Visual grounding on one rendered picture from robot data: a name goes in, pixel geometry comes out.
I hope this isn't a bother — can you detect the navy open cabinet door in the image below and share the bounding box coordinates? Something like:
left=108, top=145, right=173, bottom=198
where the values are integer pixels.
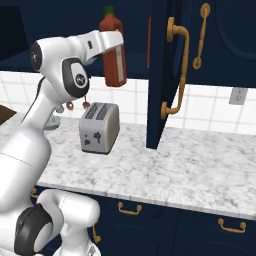
left=145, top=0, right=203, bottom=150

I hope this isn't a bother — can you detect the straight brass door handle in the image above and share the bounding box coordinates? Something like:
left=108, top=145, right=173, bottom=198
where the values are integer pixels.
left=192, top=2, right=212, bottom=71

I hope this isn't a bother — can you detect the red bottle in cabinet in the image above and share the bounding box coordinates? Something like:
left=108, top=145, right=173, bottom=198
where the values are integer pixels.
left=146, top=16, right=153, bottom=70

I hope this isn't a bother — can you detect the red sauce bottle green cap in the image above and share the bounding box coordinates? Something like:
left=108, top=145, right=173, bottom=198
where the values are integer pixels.
left=98, top=5, right=128, bottom=89

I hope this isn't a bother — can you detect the silver toaster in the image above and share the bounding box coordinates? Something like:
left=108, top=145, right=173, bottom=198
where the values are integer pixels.
left=78, top=101, right=121, bottom=156

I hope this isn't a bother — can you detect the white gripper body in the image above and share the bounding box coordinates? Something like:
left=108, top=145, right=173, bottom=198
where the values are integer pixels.
left=98, top=29, right=125, bottom=55

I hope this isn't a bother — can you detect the navy wall cabinet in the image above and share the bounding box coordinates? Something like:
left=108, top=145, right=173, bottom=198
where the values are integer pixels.
left=0, top=0, right=151, bottom=80

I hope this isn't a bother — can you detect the brass cabinet door handle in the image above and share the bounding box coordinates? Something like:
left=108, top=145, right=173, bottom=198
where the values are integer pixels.
left=91, top=222, right=102, bottom=245

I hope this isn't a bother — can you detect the grey wall outlet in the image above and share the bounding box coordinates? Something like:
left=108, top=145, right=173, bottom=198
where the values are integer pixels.
left=228, top=86, right=249, bottom=106

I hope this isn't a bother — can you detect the curved brass door handle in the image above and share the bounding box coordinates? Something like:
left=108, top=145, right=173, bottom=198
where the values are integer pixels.
left=159, top=16, right=191, bottom=121

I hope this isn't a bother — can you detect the brown wooden board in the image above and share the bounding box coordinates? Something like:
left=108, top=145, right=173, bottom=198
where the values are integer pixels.
left=0, top=104, right=18, bottom=127

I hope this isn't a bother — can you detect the navy base cabinet front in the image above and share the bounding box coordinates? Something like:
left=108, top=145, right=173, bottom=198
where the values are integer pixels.
left=171, top=209, right=256, bottom=256
left=87, top=194, right=179, bottom=256

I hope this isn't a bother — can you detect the grey round strainer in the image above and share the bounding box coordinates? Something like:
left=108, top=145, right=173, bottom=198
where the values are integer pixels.
left=44, top=114, right=62, bottom=131

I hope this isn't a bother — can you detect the navy closed cabinet door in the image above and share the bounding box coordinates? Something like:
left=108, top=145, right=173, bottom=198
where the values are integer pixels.
left=184, top=0, right=256, bottom=90

